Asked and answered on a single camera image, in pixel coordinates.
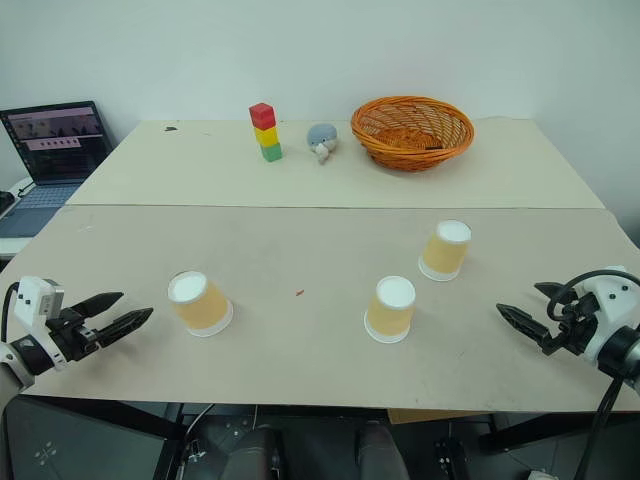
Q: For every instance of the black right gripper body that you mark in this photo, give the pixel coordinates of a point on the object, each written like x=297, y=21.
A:
x=580, y=325

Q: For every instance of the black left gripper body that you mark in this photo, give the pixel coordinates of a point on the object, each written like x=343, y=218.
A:
x=70, y=340

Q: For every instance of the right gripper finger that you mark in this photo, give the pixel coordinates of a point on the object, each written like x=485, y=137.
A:
x=555, y=291
x=525, y=322

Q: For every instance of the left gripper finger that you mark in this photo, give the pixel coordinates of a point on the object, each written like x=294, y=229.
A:
x=97, y=304
x=125, y=325

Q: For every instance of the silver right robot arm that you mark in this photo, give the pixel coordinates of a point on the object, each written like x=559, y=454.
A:
x=617, y=350

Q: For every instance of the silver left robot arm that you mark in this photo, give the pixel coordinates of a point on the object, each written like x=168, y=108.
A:
x=12, y=380

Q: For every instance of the yellow paper cup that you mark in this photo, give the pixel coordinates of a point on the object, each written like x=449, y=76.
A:
x=390, y=317
x=442, y=252
x=200, y=310

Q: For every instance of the black floor panel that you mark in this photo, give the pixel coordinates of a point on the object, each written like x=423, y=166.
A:
x=75, y=440

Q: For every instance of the brown cardboard piece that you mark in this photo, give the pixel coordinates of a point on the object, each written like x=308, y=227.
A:
x=435, y=416

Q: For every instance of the open laptop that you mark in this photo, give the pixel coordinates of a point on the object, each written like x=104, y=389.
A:
x=55, y=145

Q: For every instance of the small black scrap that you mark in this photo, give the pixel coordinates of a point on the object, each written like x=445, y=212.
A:
x=170, y=128

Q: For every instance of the orange wicker basket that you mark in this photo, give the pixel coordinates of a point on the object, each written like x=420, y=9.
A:
x=412, y=130

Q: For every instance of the green cube block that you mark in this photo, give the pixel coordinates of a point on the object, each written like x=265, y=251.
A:
x=271, y=152

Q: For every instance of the yellow cube block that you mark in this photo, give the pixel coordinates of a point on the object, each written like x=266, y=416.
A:
x=266, y=136

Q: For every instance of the red cube block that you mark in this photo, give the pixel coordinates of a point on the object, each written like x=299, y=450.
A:
x=261, y=116

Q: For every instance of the grey plush toy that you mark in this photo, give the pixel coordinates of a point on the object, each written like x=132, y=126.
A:
x=320, y=136

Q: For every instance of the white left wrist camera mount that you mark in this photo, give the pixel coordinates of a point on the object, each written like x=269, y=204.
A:
x=30, y=295

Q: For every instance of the black table frame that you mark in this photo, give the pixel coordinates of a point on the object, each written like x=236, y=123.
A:
x=530, y=434

